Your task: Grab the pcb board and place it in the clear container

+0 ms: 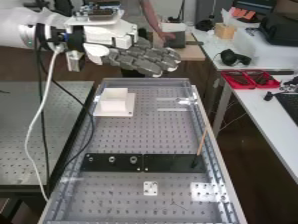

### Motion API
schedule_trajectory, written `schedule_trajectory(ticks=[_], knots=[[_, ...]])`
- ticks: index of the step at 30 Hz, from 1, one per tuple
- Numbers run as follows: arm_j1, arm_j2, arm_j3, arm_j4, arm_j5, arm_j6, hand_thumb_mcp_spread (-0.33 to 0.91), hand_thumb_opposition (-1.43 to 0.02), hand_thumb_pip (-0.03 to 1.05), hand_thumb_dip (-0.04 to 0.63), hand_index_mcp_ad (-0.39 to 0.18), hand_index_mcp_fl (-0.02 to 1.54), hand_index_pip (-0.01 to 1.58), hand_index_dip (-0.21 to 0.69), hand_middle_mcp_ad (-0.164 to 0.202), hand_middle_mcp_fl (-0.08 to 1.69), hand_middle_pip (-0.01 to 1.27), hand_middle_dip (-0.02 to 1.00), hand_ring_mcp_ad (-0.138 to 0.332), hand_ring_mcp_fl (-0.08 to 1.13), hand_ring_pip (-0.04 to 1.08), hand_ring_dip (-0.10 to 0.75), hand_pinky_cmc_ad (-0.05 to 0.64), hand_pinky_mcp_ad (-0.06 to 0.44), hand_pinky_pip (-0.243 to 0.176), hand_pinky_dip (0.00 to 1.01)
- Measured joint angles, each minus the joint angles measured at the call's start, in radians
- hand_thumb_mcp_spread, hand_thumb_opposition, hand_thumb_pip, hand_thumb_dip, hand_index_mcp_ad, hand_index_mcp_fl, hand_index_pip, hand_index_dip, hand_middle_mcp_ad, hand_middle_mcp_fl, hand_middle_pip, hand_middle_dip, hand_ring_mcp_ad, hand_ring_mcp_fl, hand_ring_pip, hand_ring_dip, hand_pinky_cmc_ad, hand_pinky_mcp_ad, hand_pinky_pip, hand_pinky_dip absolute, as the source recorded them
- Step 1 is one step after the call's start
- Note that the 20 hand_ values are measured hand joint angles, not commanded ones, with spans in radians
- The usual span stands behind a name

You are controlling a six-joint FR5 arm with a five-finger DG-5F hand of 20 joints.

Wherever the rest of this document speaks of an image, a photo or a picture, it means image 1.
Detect small white square block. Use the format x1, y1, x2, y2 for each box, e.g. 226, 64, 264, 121
141, 180, 160, 197

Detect small white box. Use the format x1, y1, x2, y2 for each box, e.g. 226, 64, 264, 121
92, 86, 137, 118

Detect black keyboard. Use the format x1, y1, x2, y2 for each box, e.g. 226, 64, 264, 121
274, 92, 298, 127

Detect person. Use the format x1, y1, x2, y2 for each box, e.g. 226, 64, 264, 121
137, 0, 180, 43

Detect thin stick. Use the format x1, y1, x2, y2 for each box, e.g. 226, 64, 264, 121
190, 124, 213, 169

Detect wooden tissue box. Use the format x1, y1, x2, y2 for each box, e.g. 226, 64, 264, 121
214, 22, 237, 41

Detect large black case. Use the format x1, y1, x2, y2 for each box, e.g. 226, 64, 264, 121
258, 12, 298, 47

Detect black plate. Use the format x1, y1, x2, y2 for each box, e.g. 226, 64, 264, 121
80, 152, 208, 174

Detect red tray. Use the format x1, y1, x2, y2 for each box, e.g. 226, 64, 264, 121
246, 69, 282, 89
221, 70, 258, 90

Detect white desk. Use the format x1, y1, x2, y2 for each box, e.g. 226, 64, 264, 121
228, 74, 298, 185
190, 19, 298, 73

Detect wooden desk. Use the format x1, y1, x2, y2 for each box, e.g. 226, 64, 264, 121
176, 31, 208, 63

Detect dark grey box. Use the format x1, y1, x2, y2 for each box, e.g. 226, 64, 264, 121
162, 30, 188, 48

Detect black headphones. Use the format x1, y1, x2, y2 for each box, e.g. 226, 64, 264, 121
220, 48, 253, 67

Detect white cable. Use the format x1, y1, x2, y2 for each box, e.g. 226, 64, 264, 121
23, 44, 67, 203

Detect clear box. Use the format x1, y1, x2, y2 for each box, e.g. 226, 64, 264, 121
37, 77, 250, 224

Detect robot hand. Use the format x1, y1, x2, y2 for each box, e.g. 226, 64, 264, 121
64, 7, 182, 79

